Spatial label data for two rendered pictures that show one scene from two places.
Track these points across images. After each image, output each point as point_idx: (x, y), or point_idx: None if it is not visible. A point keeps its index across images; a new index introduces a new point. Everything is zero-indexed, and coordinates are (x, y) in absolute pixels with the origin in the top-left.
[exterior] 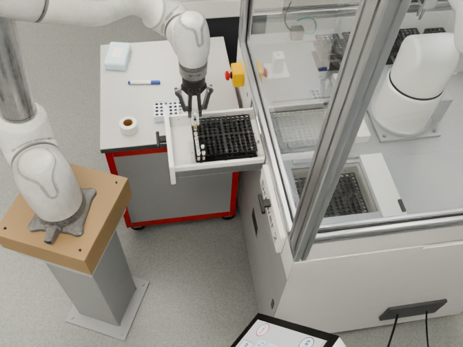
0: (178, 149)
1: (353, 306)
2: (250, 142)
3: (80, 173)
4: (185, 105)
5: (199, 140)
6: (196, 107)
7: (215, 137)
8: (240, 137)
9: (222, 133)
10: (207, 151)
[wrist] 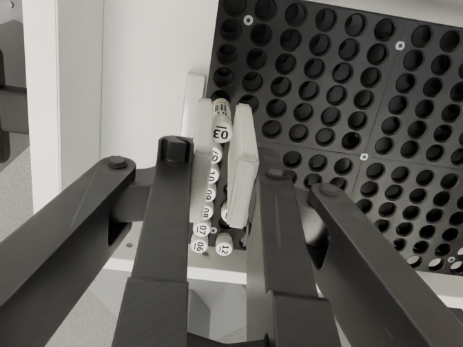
0: (129, 90)
1: None
2: (461, 235)
3: None
4: (130, 186)
5: (227, 159)
6: (240, 169)
7: (322, 117)
8: (434, 195)
9: (364, 148)
10: (242, 233)
